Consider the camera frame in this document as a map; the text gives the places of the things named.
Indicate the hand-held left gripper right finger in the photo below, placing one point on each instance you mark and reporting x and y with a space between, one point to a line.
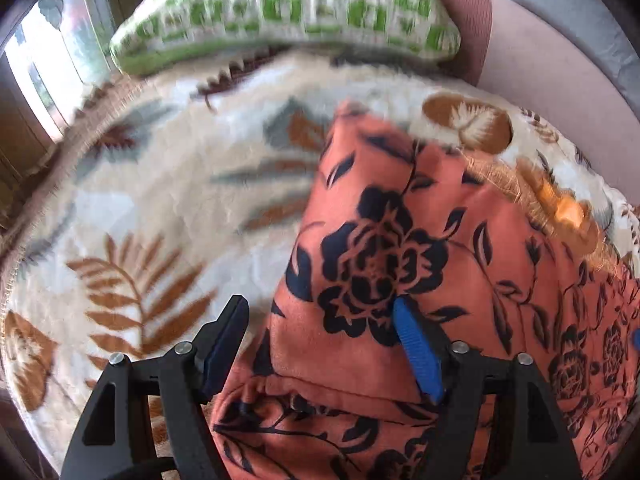
417 350

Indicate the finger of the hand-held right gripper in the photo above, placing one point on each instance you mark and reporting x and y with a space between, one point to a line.
637 341

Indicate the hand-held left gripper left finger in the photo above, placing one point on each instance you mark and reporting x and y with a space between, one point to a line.
223 346

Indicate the orange floral cloth garment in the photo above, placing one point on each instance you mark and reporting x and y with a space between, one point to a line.
380 210

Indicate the leaf print fleece blanket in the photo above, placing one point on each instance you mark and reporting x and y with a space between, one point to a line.
175 185

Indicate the pink brown headboard cushion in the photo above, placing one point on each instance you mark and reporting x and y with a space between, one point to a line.
540 70

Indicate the grey pillow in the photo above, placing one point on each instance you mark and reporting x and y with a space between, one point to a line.
590 25

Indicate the stained glass window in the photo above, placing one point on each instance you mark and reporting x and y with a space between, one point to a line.
50 70

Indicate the green and white pillow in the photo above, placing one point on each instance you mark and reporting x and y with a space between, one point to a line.
300 10

